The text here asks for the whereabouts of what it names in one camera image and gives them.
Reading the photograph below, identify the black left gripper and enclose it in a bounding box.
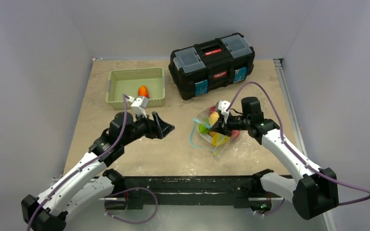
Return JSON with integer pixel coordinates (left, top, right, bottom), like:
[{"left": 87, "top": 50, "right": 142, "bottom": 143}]
[{"left": 121, "top": 110, "right": 173, "bottom": 146}]

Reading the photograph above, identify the clear zip top bag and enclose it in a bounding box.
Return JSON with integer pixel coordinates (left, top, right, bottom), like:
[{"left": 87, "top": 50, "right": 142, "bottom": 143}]
[{"left": 189, "top": 106, "right": 240, "bottom": 158}]

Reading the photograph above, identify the orange fake fruit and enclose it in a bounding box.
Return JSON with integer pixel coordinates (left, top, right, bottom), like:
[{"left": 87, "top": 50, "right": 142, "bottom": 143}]
[{"left": 137, "top": 85, "right": 149, "bottom": 98}]

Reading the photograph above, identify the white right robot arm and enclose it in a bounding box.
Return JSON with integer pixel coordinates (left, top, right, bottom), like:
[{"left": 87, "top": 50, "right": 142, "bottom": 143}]
[{"left": 210, "top": 97, "right": 339, "bottom": 220}]

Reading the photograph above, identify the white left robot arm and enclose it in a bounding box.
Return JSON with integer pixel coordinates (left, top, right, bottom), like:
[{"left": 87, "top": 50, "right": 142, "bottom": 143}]
[{"left": 21, "top": 111, "right": 175, "bottom": 231}]

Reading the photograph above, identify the yellow fake pear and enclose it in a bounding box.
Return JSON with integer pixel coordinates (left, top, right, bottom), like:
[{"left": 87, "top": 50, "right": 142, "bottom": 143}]
[{"left": 208, "top": 112, "right": 219, "bottom": 126}]

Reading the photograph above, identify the red fake tomato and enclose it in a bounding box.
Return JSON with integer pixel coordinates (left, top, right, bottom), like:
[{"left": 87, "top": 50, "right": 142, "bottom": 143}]
[{"left": 208, "top": 106, "right": 216, "bottom": 116}]

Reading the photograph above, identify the black plastic toolbox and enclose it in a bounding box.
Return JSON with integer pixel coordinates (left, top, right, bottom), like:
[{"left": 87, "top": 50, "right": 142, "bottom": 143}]
[{"left": 168, "top": 33, "right": 255, "bottom": 100}]

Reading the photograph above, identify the green perforated plastic basket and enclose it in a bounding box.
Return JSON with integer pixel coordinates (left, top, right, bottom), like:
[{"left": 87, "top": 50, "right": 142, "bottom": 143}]
[{"left": 106, "top": 67, "right": 166, "bottom": 110}]

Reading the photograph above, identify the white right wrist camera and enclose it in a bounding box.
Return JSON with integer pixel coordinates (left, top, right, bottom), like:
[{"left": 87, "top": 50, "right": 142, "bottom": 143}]
[{"left": 215, "top": 100, "right": 230, "bottom": 117}]

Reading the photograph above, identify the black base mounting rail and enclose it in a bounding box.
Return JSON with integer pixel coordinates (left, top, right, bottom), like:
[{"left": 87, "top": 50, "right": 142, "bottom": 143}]
[{"left": 105, "top": 172, "right": 282, "bottom": 212}]

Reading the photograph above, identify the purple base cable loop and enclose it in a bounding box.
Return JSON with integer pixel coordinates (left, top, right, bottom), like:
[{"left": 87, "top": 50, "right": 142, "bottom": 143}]
[{"left": 104, "top": 187, "right": 159, "bottom": 225}]

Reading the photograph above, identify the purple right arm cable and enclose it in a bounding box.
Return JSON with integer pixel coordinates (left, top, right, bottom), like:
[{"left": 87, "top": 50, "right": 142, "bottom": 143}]
[{"left": 227, "top": 81, "right": 370, "bottom": 206}]

